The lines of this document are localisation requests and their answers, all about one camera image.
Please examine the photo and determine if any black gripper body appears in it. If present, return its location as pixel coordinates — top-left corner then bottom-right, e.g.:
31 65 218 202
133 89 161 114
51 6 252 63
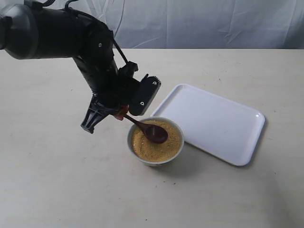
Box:
80 60 161 133

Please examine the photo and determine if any dark red wooden spoon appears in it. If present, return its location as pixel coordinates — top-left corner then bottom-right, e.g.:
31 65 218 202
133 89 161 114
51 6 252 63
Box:
124 114 168 144

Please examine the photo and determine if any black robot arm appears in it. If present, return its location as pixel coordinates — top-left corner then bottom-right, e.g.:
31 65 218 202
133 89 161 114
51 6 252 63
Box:
0 0 161 133

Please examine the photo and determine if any white ceramic bowl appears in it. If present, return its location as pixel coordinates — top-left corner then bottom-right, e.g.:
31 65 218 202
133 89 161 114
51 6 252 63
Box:
127 116 185 167

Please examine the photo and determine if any white rectangular plastic tray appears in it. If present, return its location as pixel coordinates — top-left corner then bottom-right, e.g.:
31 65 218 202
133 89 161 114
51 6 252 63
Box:
152 84 266 166

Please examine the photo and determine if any grey fabric backdrop curtain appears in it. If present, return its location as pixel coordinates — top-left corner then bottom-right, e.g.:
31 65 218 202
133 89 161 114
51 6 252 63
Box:
0 0 304 50

